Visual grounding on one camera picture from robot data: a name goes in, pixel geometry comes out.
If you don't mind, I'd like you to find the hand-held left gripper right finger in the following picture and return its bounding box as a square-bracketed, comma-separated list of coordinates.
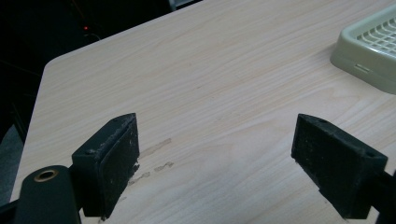
[290, 113, 389, 220]

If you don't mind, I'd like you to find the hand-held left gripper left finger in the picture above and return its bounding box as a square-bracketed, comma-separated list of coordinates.
[71, 112, 141, 221]

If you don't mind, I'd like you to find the pale green plastic basket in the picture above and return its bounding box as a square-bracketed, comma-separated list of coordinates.
[330, 3, 396, 95]

